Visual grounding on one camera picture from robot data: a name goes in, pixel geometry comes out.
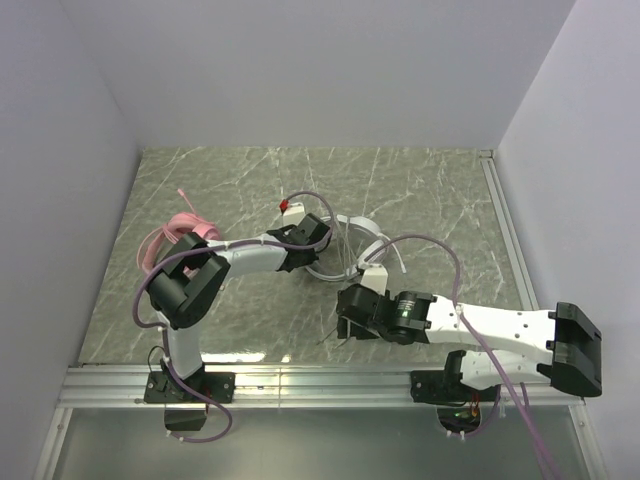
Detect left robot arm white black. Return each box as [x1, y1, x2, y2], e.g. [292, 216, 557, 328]
[145, 213, 331, 381]

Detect aluminium right side rail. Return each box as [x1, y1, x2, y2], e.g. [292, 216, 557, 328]
[477, 148, 557, 359]

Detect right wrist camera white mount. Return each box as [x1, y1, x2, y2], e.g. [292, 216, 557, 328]
[358, 260, 389, 296]

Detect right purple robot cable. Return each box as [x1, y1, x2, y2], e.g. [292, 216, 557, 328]
[359, 234, 564, 480]

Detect aluminium rail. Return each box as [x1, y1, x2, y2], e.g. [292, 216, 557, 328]
[58, 363, 586, 409]
[477, 148, 557, 359]

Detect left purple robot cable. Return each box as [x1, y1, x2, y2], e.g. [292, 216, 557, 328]
[132, 190, 334, 444]

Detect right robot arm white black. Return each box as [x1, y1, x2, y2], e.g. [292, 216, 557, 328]
[336, 284, 602, 398]

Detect pink headphones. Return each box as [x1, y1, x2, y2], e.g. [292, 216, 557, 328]
[136, 189, 221, 274]

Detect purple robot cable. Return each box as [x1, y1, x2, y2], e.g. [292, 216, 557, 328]
[359, 234, 564, 480]
[132, 190, 334, 444]

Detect aluminium front rail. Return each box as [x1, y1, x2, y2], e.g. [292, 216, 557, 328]
[58, 363, 586, 409]

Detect white headphones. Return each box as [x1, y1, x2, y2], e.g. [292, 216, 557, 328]
[305, 214, 407, 283]

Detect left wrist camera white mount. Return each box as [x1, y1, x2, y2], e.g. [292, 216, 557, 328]
[279, 199, 306, 227]

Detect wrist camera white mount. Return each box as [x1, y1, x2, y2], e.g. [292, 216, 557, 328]
[358, 260, 389, 296]
[279, 199, 306, 227]

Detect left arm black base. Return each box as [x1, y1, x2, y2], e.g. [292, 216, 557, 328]
[143, 368, 236, 440]

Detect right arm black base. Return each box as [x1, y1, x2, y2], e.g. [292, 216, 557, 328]
[410, 370, 501, 438]

